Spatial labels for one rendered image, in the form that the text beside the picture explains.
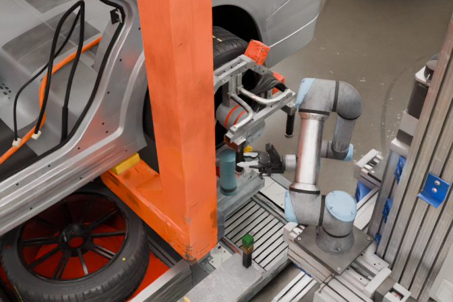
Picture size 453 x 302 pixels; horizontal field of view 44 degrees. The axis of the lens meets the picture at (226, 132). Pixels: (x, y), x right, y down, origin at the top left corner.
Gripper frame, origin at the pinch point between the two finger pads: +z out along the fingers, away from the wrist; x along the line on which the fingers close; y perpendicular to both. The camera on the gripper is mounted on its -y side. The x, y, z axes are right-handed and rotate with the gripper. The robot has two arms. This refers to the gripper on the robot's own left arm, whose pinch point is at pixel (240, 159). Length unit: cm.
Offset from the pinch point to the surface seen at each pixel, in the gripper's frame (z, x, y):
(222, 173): 7.9, 8.3, 18.7
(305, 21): -36, 96, -9
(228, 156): 5.1, 10.2, 9.1
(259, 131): -8.9, 17.5, -0.6
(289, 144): -34, 92, 83
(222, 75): 7.8, 22.6, -28.9
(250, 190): -7, 39, 67
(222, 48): 8.3, 34.5, -34.6
